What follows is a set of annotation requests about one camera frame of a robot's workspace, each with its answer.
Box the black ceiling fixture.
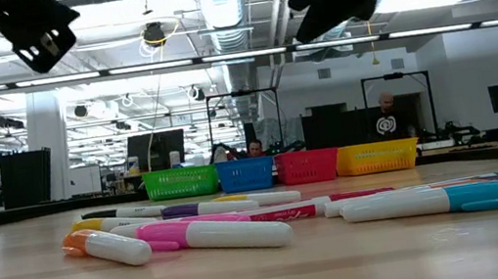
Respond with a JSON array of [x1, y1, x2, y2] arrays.
[[140, 20, 169, 49]]

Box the purple cap white marker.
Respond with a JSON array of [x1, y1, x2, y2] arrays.
[[159, 193, 261, 223]]

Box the green plastic basket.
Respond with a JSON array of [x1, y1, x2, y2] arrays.
[[141, 163, 222, 205]]

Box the slim black cap marker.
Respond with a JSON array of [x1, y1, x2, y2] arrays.
[[80, 200, 170, 230]]

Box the white wipes canister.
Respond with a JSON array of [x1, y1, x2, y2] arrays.
[[126, 155, 143, 177], [166, 149, 184, 170]]

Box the white building column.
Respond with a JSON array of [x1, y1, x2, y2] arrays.
[[20, 87, 77, 205]]

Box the yellow plastic basket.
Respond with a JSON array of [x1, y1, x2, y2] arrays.
[[333, 135, 423, 181]]

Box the black desk monitor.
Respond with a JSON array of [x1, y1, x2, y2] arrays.
[[123, 127, 191, 176]]

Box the yellow cap white marker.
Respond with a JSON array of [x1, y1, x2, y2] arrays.
[[70, 208, 160, 237], [211, 183, 303, 215]]

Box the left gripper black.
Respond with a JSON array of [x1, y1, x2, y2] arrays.
[[0, 0, 84, 49]]

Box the red plastic basket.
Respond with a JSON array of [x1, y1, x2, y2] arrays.
[[273, 145, 342, 188]]

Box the blue cap white highlighter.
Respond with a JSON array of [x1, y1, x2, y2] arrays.
[[339, 177, 498, 234]]

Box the person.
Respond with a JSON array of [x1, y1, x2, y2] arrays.
[[365, 88, 416, 144], [245, 137, 267, 160]]

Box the long ceiling light strip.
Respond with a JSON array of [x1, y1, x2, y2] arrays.
[[0, 7, 498, 102]]

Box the pink cap white highlighter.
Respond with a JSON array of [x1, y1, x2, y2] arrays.
[[110, 206, 253, 244], [134, 202, 296, 269]]

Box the silver ventilation duct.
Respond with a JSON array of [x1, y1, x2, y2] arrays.
[[193, 0, 272, 131]]

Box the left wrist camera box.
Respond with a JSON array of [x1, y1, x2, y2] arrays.
[[8, 20, 83, 79]]

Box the blue plastic basket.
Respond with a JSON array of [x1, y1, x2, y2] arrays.
[[215, 154, 279, 194]]

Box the wide black partition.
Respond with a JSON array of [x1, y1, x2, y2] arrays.
[[300, 98, 428, 154]]

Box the black gantry frame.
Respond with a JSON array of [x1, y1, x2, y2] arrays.
[[359, 68, 439, 145], [203, 84, 288, 165]]

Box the slim red Expo marker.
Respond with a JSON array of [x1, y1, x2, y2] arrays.
[[239, 184, 397, 229]]

